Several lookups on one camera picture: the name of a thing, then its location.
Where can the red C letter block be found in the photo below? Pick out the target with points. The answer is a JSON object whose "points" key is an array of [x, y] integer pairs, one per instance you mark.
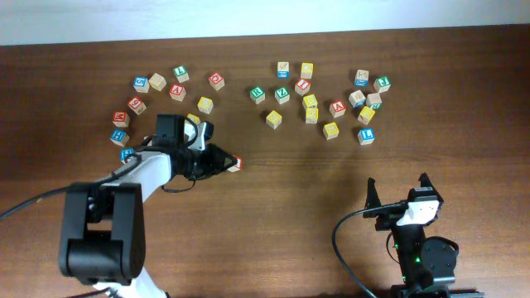
{"points": [[216, 81]]}

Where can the green R letter block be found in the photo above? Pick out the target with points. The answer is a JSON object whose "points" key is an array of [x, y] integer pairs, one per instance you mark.
{"points": [[257, 94]]}

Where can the green L letter block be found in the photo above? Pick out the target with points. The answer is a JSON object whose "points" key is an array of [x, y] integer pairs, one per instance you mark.
{"points": [[181, 73]]}

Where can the blue G letter block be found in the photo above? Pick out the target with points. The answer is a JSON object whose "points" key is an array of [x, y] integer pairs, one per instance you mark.
{"points": [[140, 84]]}

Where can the yellow block left cluster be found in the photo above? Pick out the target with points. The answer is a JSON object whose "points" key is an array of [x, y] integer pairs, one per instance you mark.
{"points": [[205, 105]]}

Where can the yellow block cluster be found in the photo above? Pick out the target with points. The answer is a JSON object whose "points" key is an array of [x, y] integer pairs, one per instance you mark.
{"points": [[366, 115], [205, 105]]}

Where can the blue H block upper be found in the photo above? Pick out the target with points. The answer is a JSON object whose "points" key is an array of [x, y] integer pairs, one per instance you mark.
{"points": [[119, 137]]}

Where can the blue X wooden block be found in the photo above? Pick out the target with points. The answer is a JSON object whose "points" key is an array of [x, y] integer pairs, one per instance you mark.
{"points": [[361, 78]]}

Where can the blue H block lower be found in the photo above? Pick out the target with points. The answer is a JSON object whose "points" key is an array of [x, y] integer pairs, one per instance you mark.
{"points": [[125, 153]]}

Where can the blue side wooden block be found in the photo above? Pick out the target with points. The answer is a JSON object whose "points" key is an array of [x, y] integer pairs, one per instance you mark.
{"points": [[357, 98]]}

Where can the yellow block upper middle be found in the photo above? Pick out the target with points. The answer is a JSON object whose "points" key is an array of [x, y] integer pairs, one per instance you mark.
{"points": [[309, 101]]}

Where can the green J letter block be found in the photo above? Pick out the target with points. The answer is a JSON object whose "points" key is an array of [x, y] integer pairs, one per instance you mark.
{"points": [[382, 84]]}

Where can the yellow block near R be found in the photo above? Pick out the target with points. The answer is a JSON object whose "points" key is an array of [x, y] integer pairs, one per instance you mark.
{"points": [[274, 119]]}

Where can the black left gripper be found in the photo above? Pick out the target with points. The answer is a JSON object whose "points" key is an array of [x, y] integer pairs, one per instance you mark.
{"points": [[213, 161]]}

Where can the yellow block right cluster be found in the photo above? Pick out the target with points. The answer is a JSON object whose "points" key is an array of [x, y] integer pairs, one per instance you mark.
{"points": [[366, 115]]}

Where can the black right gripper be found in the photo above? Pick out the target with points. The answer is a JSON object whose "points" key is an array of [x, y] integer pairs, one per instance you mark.
{"points": [[388, 219]]}

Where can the blue side top block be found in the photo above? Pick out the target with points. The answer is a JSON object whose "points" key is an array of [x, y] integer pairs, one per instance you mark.
{"points": [[283, 70]]}

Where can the yellow block lower middle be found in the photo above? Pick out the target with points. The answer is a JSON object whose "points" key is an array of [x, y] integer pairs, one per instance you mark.
{"points": [[312, 115]]}

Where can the red 6 number block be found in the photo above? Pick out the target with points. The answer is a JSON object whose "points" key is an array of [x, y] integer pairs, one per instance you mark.
{"points": [[137, 105]]}

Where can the red side wooden block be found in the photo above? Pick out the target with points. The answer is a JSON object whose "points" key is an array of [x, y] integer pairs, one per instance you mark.
{"points": [[237, 166]]}

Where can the yellow umbrella picture block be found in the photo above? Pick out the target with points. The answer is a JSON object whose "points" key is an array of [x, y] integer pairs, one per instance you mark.
{"points": [[331, 130]]}

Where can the red A letter block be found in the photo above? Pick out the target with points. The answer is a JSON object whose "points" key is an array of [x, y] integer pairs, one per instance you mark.
{"points": [[337, 108]]}

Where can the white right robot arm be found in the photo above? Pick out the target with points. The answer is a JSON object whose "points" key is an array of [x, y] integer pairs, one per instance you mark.
{"points": [[427, 264]]}

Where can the green Z letter block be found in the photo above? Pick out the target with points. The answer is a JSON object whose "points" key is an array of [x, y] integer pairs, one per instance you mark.
{"points": [[282, 95]]}

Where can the blue L letter block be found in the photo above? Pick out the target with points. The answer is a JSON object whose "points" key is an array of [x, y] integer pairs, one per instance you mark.
{"points": [[366, 136]]}

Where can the red M letter block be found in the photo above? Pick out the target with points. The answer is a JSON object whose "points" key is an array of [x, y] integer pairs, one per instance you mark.
{"points": [[121, 119]]}

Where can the red A block left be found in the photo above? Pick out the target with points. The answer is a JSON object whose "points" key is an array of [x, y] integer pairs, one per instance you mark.
{"points": [[177, 92]]}

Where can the yellow block left middle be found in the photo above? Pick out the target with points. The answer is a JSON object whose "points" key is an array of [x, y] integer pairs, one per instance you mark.
{"points": [[195, 119]]}

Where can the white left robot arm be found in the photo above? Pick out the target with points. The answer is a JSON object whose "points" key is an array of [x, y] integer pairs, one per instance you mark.
{"points": [[103, 238]]}

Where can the green R side block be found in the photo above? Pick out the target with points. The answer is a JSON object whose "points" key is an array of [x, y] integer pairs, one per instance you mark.
{"points": [[373, 101]]}

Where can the blue h block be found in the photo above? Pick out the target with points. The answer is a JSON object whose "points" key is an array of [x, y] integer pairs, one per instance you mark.
{"points": [[119, 137], [125, 153]]}

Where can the yellow top back block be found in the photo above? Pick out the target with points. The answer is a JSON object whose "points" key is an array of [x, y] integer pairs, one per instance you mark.
{"points": [[307, 70]]}

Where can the plain wooden block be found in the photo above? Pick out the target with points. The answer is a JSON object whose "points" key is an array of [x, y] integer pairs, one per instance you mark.
{"points": [[157, 81]]}

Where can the red I letter block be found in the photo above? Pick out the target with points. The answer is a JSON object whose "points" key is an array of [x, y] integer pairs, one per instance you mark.
{"points": [[302, 87]]}

